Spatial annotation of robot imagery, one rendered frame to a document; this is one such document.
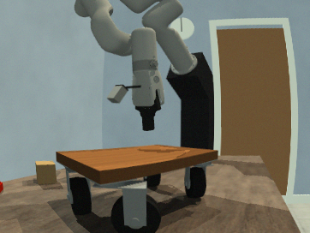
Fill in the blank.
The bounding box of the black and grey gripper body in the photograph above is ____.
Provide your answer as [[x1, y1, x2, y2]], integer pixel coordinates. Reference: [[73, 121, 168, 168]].
[[132, 69, 164, 106]]

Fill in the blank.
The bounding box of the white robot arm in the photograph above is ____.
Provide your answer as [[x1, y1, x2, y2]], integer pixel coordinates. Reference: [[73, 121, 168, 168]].
[[75, 0, 198, 104]]

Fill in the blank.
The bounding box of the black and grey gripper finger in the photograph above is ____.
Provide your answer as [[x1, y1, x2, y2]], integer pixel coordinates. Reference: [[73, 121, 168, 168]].
[[135, 106, 146, 131], [144, 89, 161, 131]]

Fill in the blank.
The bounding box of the tan cardboard box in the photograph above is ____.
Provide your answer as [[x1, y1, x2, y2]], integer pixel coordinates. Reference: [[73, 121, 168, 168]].
[[35, 161, 57, 184]]

